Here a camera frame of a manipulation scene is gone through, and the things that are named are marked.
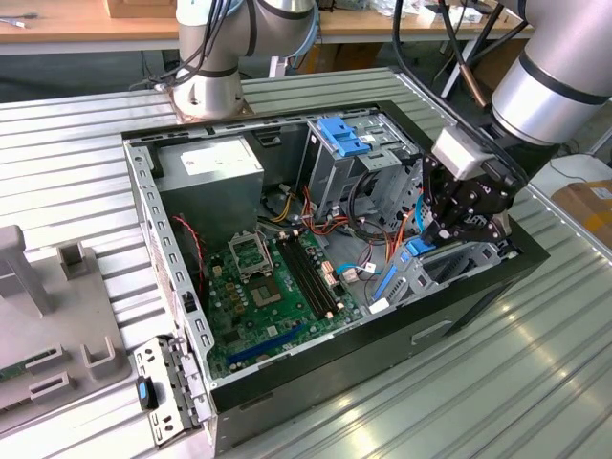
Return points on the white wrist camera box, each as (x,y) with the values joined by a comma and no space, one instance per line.
(461,153)

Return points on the small cardboard box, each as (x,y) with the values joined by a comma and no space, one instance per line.
(588,215)

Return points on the metal optical drive cage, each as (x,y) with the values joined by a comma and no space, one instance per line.
(330,177)

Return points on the blue expansion slot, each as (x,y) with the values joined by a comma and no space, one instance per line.
(268,344)

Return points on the CPU socket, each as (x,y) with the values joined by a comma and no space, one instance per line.
(265,294)

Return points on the grey power supply unit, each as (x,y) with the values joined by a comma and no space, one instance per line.
(210,196)

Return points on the grey parts rack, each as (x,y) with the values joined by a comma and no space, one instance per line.
(72,315)

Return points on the green motherboard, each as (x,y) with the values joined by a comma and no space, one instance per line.
(268,315)

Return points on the metal hinged rear bracket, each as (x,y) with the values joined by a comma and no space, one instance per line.
(160,435)

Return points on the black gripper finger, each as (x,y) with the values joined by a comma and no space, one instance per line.
(437,201)
(478,230)

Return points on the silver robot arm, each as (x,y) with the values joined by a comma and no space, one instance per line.
(550,86)

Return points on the blue plastic drive latch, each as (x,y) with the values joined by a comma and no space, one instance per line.
(342,136)

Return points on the wooden desk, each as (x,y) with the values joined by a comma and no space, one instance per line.
(72,28)

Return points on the black open PC case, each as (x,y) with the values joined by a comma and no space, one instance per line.
(334,368)

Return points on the metal disk bay cage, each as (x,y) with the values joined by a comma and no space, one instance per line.
(480,253)

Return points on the black round fan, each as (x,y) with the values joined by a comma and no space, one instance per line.
(270,198)

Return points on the black blue bracket latch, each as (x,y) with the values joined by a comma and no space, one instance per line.
(142,393)

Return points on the black RAM slot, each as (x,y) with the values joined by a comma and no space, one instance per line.
(309,276)
(322,271)
(316,273)
(302,278)

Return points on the green RAM stick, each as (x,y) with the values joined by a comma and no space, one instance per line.
(19,370)

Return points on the hard disk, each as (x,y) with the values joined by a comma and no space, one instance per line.
(421,248)

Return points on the brown box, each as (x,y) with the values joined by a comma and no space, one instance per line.
(143,7)

